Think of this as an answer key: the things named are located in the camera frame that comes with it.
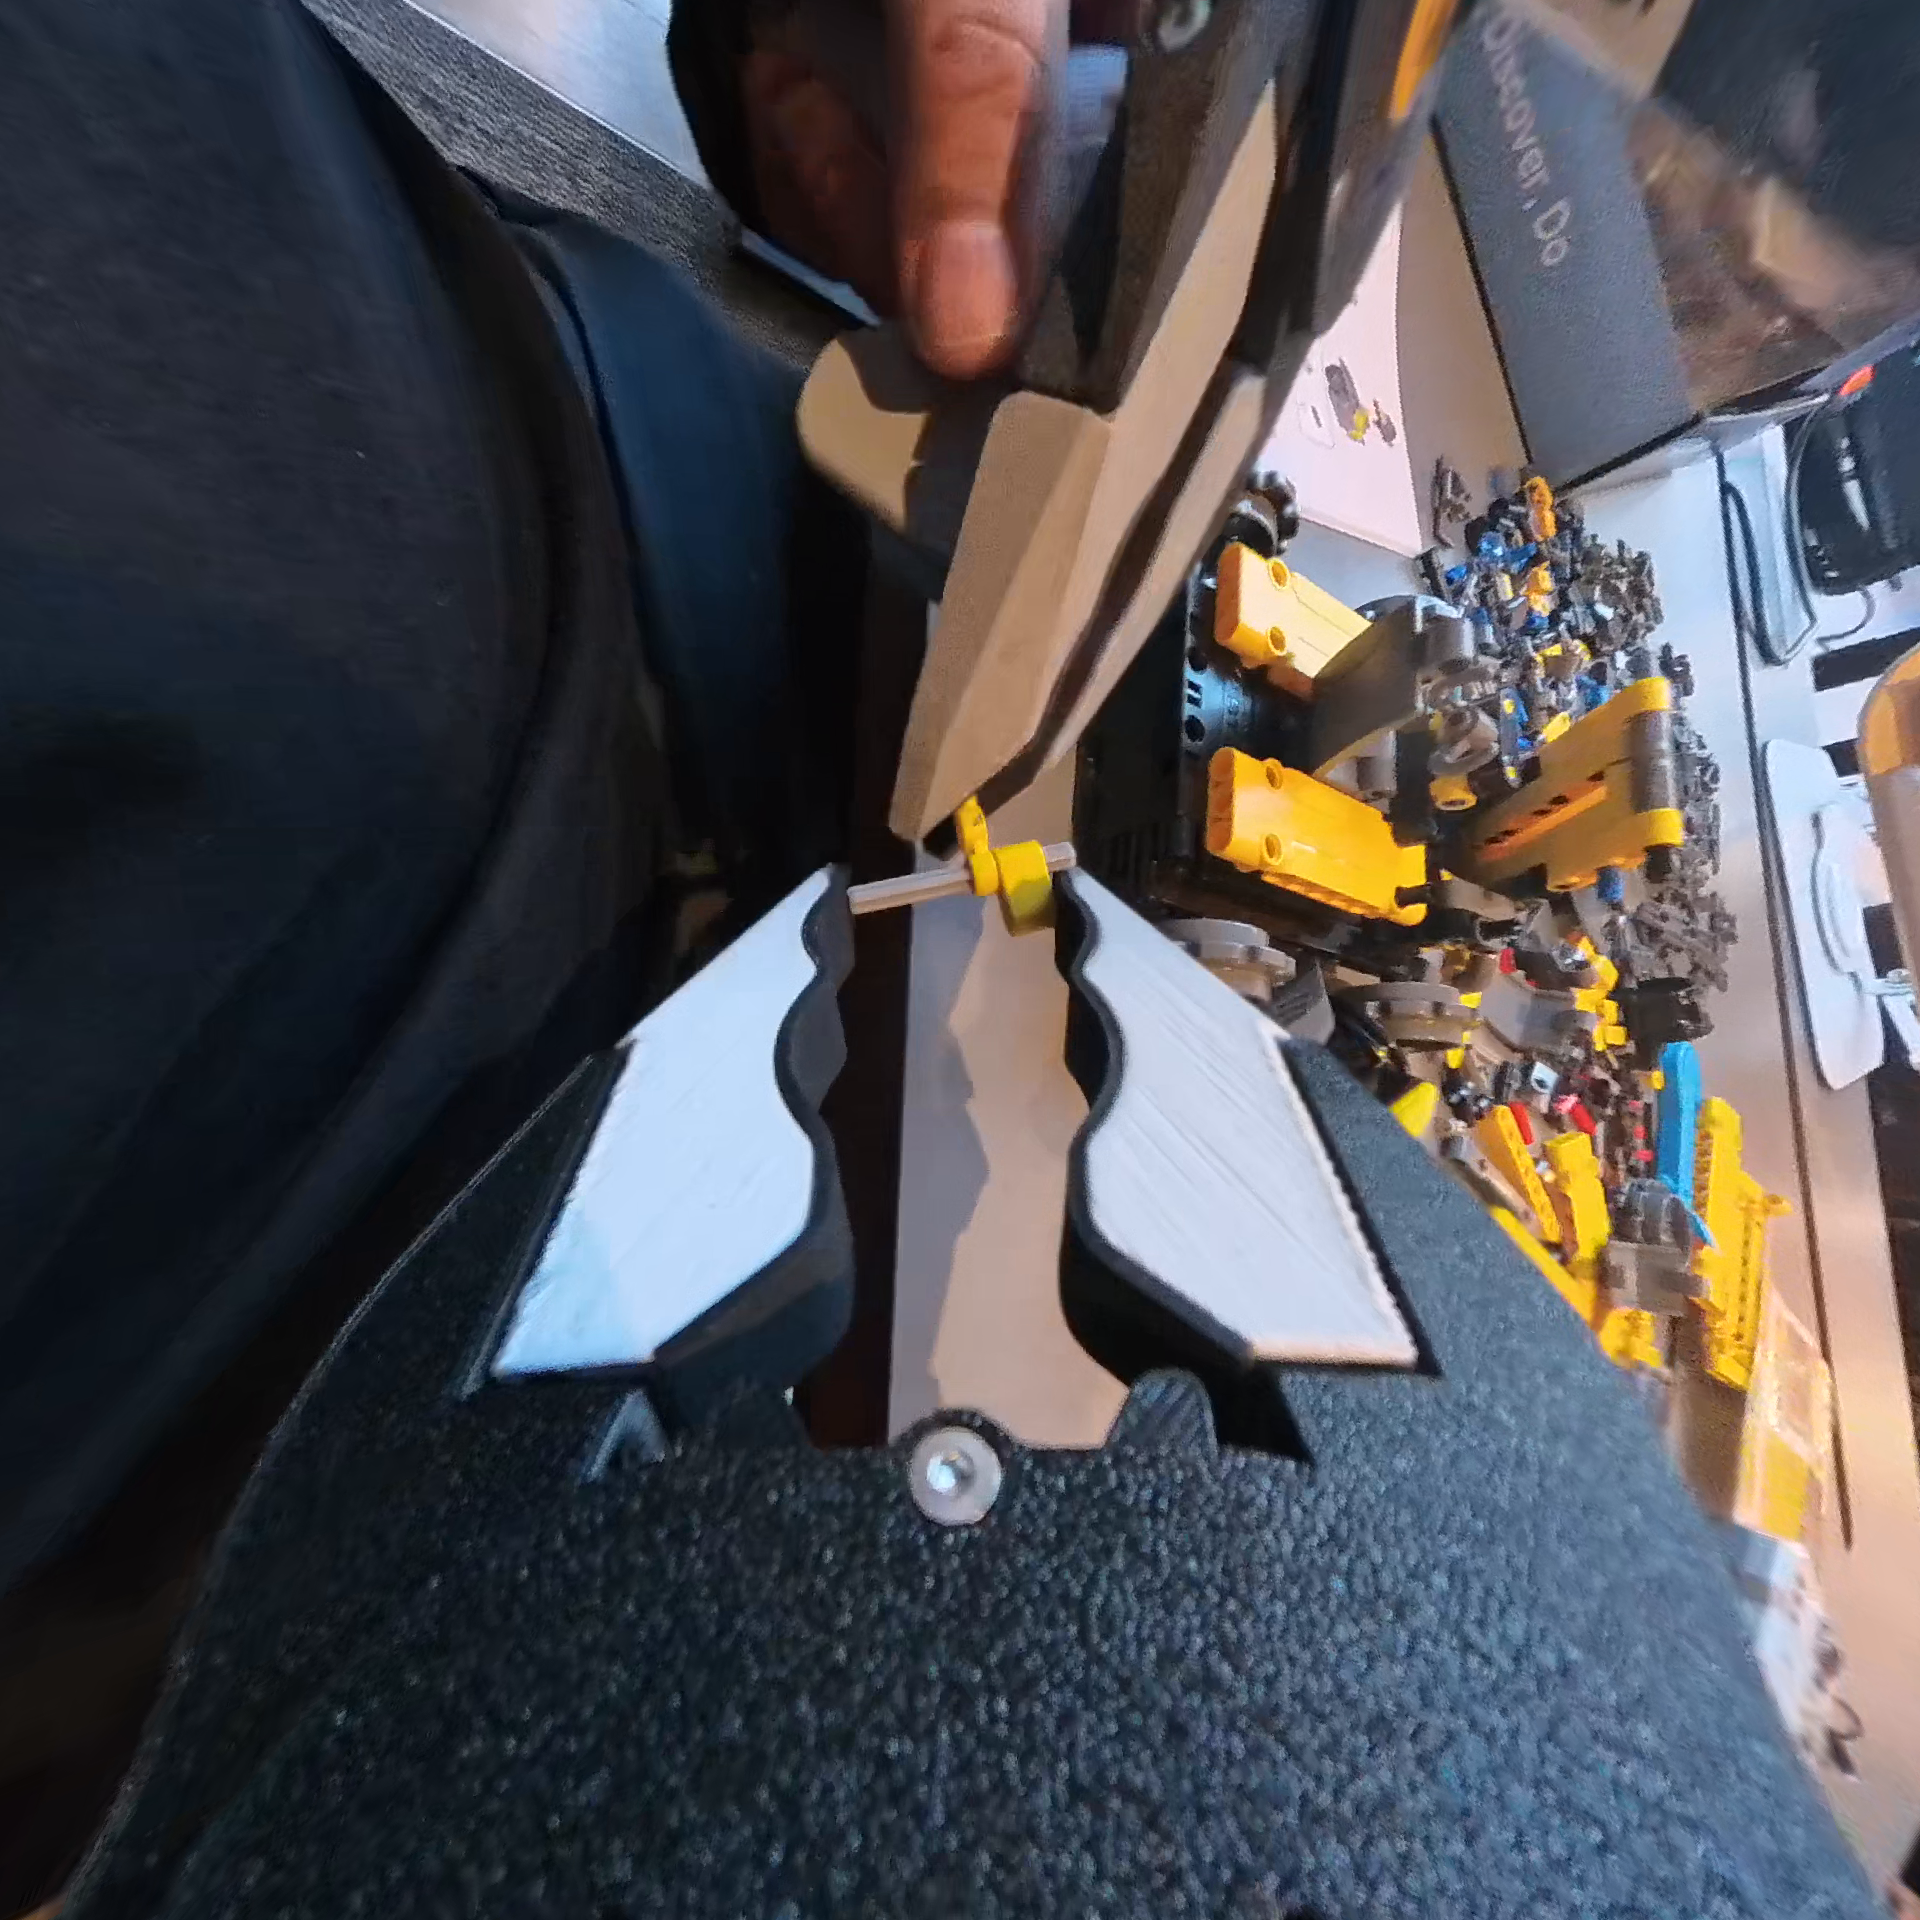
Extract white device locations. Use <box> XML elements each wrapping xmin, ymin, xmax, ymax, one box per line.
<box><xmin>1760</xmin><ymin>735</ymin><xmax>1920</xmax><ymax>1090</ymax></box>

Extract clear sticker sheet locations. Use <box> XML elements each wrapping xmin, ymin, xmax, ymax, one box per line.
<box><xmin>1709</xmin><ymin>1308</ymin><xmax>1840</xmax><ymax>1546</ymax></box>

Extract yellow toy vehicle model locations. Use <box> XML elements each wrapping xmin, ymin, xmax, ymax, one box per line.
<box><xmin>1076</xmin><ymin>471</ymin><xmax>1685</xmax><ymax>1053</ymax></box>

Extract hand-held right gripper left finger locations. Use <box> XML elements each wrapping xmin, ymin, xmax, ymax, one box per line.
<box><xmin>487</xmin><ymin>870</ymin><xmax>859</xmax><ymax>1380</ymax></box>

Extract black cable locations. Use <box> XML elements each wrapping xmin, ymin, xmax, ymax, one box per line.
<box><xmin>1717</xmin><ymin>433</ymin><xmax>1875</xmax><ymax>662</ymax></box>

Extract black device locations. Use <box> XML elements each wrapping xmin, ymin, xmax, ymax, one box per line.
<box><xmin>1782</xmin><ymin>343</ymin><xmax>1920</xmax><ymax>593</ymax></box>

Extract blue toy panel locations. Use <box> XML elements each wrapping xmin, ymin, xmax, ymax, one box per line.
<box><xmin>1650</xmin><ymin>1045</ymin><xmax>1713</xmax><ymax>1247</ymax></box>

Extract dark blue cardboard box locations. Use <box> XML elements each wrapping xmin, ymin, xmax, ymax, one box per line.
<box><xmin>1435</xmin><ymin>0</ymin><xmax>1920</xmax><ymax>486</ymax></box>

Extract grey desk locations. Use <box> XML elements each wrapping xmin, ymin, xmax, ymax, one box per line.
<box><xmin>885</xmin><ymin>148</ymin><xmax>1920</xmax><ymax>1911</ymax></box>

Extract yellow toy connector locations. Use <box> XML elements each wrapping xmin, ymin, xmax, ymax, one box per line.
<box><xmin>968</xmin><ymin>841</ymin><xmax>1056</xmax><ymax>935</ymax></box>

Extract instruction booklet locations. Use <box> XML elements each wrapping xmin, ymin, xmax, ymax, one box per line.
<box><xmin>1251</xmin><ymin>196</ymin><xmax>1447</xmax><ymax>555</ymax></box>

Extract grey toy axle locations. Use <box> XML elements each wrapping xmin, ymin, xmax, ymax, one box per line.
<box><xmin>847</xmin><ymin>849</ymin><xmax>1077</xmax><ymax>909</ymax></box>

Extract person's left hand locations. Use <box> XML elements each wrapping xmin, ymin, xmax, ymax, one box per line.
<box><xmin>738</xmin><ymin>0</ymin><xmax>1053</xmax><ymax>374</ymax></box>

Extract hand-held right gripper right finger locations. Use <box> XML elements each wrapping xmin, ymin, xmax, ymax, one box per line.
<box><xmin>1056</xmin><ymin>870</ymin><xmax>1423</xmax><ymax>1374</ymax></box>

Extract pile of loose toy pieces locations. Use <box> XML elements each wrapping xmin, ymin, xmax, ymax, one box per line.
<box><xmin>1416</xmin><ymin>453</ymin><xmax>1804</xmax><ymax>1396</ymax></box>

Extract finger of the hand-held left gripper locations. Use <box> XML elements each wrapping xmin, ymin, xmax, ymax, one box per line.
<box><xmin>890</xmin><ymin>81</ymin><xmax>1284</xmax><ymax>841</ymax></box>
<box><xmin>1033</xmin><ymin>364</ymin><xmax>1310</xmax><ymax>771</ymax></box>

